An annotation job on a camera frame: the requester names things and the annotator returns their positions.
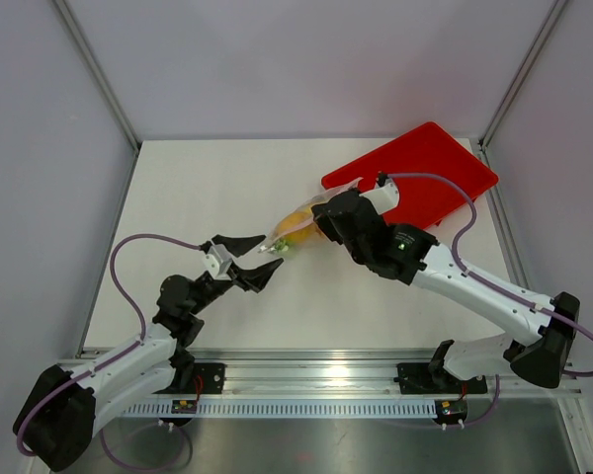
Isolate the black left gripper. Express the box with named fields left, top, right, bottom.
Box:
left=188, top=236, right=283, bottom=316

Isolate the green fake lettuce leaf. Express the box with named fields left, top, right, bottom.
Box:
left=268, top=236, right=292, bottom=255

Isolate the clear zip top bag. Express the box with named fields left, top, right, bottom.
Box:
left=257, top=177, right=362, bottom=258

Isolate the orange fake tangerine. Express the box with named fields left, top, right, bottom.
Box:
left=275, top=211, right=318, bottom=246

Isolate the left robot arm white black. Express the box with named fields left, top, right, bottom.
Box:
left=13, top=235, right=283, bottom=471

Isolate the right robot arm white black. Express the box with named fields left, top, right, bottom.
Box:
left=312, top=190, right=579, bottom=391

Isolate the red plastic tray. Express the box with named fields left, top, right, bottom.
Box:
left=321, top=121, right=499, bottom=229

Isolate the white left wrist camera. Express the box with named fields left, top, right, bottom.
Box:
left=204, top=244, right=233, bottom=280

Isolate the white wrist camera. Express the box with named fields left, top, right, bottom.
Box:
left=204, top=244, right=233, bottom=280
left=361, top=172, right=400, bottom=215

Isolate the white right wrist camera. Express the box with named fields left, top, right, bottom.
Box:
left=361, top=172, right=400, bottom=215

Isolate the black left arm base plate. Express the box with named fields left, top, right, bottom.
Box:
left=169, top=362, right=226, bottom=395

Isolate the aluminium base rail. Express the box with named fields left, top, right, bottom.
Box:
left=58, top=348, right=582, bottom=396

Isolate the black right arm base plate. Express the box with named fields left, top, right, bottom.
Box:
left=394, top=362, right=488, bottom=395

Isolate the white slotted cable duct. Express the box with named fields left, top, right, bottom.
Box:
left=122, top=398, right=437, bottom=420

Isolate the aluminium frame post left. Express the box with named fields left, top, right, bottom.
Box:
left=52, top=0, right=142, bottom=152

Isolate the aluminium frame post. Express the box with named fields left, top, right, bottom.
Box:
left=52, top=0, right=142, bottom=152
left=478, top=0, right=572, bottom=152

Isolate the aluminium frame post right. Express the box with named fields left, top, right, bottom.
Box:
left=478, top=0, right=572, bottom=152

